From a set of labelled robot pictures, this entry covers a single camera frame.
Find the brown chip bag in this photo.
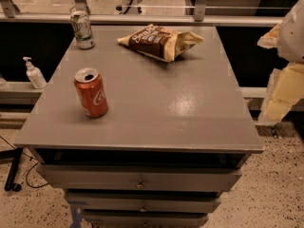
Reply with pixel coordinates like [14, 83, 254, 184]
[117, 24, 204, 63]

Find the red cola can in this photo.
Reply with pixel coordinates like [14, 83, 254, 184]
[74, 67, 108, 118]

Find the grey drawer cabinet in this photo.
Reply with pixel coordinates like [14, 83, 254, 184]
[16, 26, 262, 228]

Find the black stand leg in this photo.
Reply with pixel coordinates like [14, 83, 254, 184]
[0, 148, 23, 192]

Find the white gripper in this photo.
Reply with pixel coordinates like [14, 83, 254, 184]
[257, 0, 304, 124]

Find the white pump bottle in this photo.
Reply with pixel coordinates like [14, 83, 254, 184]
[23, 57, 47, 89]

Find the black floor cable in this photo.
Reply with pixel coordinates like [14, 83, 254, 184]
[0, 135, 49, 189]

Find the green and white soda can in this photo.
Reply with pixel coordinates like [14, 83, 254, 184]
[70, 10, 95, 49]

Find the metal window rail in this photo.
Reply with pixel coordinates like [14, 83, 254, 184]
[1, 0, 283, 27]

